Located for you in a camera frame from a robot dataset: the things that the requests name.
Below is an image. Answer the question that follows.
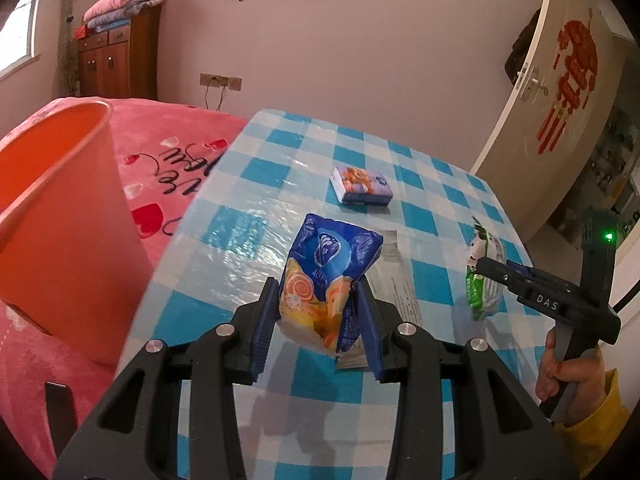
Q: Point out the orange plastic bin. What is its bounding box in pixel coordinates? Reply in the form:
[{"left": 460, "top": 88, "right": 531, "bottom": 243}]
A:
[{"left": 0, "top": 99, "right": 156, "bottom": 366}]

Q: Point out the red paper door decoration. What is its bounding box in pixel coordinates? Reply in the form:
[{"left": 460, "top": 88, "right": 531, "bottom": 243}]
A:
[{"left": 536, "top": 7, "right": 600, "bottom": 156}]

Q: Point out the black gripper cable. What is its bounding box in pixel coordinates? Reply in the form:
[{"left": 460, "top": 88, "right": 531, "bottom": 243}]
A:
[{"left": 611, "top": 287, "right": 638, "bottom": 313}]

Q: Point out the green white packet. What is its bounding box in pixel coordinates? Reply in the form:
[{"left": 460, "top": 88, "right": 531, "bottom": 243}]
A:
[{"left": 465, "top": 216, "right": 508, "bottom": 322}]

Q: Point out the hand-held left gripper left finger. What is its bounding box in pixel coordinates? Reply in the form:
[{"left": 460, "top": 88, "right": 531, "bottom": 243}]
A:
[{"left": 52, "top": 276, "right": 281, "bottom": 480}]

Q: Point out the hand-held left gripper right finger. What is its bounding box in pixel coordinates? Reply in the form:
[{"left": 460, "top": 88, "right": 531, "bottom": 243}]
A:
[{"left": 356, "top": 280, "right": 583, "bottom": 480}]

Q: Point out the window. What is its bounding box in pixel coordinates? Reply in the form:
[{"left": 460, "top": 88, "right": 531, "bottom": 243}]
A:
[{"left": 0, "top": 0, "right": 41, "bottom": 81}]

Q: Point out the blue white checkered tablecloth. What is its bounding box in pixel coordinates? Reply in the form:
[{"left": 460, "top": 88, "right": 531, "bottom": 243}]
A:
[{"left": 112, "top": 107, "right": 556, "bottom": 480}]

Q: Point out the grey curtain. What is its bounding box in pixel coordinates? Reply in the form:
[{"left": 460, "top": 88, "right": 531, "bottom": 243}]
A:
[{"left": 55, "top": 0, "right": 83, "bottom": 97}]

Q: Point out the pink heart print bedspread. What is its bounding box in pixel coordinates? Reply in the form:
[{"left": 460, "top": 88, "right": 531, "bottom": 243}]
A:
[{"left": 0, "top": 96, "right": 251, "bottom": 478}]

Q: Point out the silver door handle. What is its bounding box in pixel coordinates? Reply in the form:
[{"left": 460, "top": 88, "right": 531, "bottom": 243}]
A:
[{"left": 520, "top": 65, "right": 550, "bottom": 103}]

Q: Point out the person's right hand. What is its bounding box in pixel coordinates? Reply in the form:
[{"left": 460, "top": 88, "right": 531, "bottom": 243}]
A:
[{"left": 534, "top": 327, "right": 608, "bottom": 426}]

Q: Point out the beige wall socket strip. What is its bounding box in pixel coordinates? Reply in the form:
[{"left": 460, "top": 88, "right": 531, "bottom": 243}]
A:
[{"left": 200, "top": 73, "right": 243, "bottom": 92}]

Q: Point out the brown wooden cabinet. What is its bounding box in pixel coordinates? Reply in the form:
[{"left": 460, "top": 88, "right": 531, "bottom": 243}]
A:
[{"left": 76, "top": 7, "right": 163, "bottom": 101}]

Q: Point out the folded pink floral blanket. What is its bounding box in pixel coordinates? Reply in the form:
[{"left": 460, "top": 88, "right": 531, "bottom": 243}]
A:
[{"left": 82, "top": 0, "right": 167, "bottom": 23}]

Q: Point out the black rectangular object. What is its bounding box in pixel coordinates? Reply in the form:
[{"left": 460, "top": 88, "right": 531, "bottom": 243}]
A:
[{"left": 44, "top": 381, "right": 76, "bottom": 443}]

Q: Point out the purple tissue pack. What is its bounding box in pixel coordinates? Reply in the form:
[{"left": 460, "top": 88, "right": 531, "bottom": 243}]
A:
[{"left": 330, "top": 165, "right": 393, "bottom": 207}]

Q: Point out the blue orange snack packet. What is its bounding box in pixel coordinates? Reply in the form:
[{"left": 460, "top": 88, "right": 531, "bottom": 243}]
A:
[{"left": 277, "top": 212, "right": 385, "bottom": 358}]

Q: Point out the socket cable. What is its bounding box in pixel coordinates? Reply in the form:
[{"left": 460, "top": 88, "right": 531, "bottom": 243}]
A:
[{"left": 204, "top": 80, "right": 227, "bottom": 110}]

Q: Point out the grey printed packet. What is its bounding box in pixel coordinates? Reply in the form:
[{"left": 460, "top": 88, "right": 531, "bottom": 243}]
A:
[{"left": 335, "top": 227, "right": 426, "bottom": 371}]

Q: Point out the person's right forearm yellow sleeve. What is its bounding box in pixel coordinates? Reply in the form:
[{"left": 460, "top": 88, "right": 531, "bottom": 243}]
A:
[{"left": 552, "top": 367, "right": 636, "bottom": 480}]

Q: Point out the folded blue cloth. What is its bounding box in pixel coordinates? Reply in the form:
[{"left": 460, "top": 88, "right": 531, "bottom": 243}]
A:
[{"left": 87, "top": 16, "right": 131, "bottom": 31}]

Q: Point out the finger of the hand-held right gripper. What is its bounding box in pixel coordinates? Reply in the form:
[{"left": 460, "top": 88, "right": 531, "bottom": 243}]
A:
[
  {"left": 474, "top": 256, "right": 533, "bottom": 293},
  {"left": 504, "top": 259, "right": 541, "bottom": 281}
]

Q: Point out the dark hanging bag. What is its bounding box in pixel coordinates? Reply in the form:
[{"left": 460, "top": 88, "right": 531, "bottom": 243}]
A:
[{"left": 504, "top": 7, "right": 542, "bottom": 92}]

